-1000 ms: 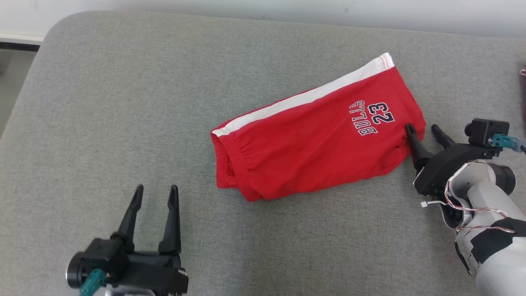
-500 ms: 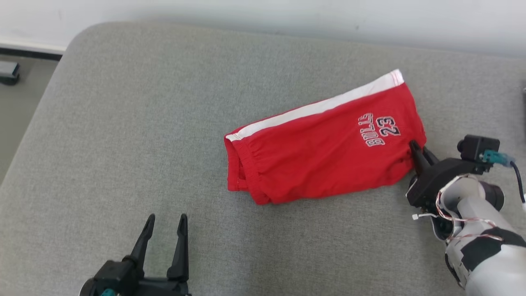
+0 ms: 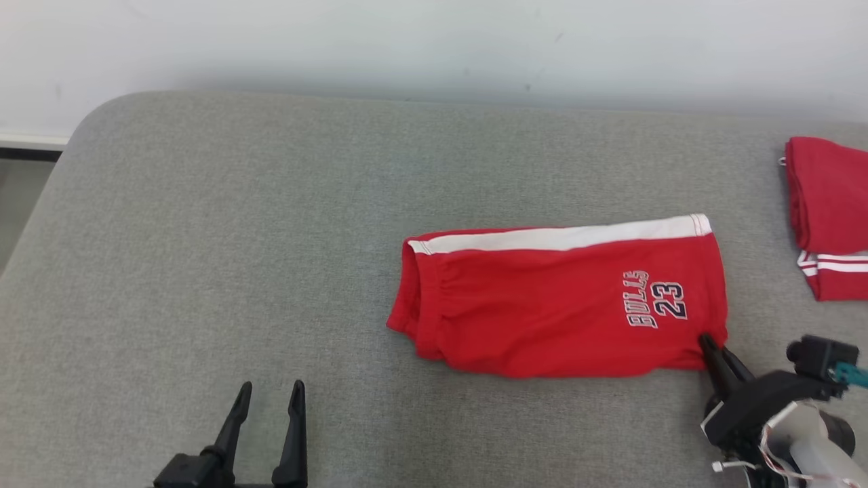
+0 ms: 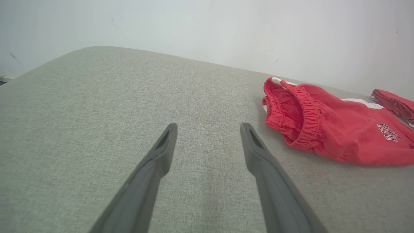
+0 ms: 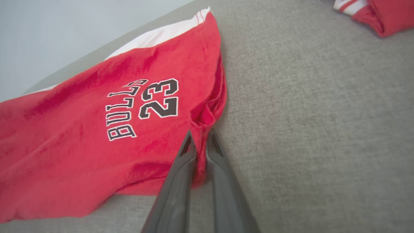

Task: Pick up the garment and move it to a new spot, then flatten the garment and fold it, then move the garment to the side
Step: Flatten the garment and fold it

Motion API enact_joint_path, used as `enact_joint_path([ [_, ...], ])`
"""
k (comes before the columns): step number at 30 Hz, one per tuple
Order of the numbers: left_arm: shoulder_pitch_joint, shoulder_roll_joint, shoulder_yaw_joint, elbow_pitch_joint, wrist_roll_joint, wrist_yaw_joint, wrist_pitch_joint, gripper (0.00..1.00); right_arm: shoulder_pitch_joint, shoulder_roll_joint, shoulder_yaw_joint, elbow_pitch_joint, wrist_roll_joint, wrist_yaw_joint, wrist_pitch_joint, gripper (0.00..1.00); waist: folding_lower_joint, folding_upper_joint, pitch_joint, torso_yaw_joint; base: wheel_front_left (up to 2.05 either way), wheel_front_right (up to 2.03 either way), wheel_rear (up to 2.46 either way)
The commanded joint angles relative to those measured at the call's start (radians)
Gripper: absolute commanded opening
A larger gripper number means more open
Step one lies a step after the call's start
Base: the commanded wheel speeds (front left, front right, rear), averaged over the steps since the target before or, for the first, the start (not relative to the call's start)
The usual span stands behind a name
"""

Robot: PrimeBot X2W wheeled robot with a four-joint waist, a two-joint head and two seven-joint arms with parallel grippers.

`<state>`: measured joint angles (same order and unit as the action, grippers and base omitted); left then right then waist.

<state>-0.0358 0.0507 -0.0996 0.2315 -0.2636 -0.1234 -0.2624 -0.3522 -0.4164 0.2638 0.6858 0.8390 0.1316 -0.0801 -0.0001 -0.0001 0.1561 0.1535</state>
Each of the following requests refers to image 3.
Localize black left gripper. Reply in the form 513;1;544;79
152;379;309;488

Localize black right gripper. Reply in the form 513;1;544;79
698;333;835;449

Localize red shorts with white stripe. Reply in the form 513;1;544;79
386;213;730;380

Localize red basketball jersey white sleeves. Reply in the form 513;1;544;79
778;136;868;303

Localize grey fabric sofa cushion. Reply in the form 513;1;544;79
0;90;868;488

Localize teal right camera connector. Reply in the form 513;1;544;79
834;362;868;391

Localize white wall baseboard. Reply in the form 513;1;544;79
0;131;70;163

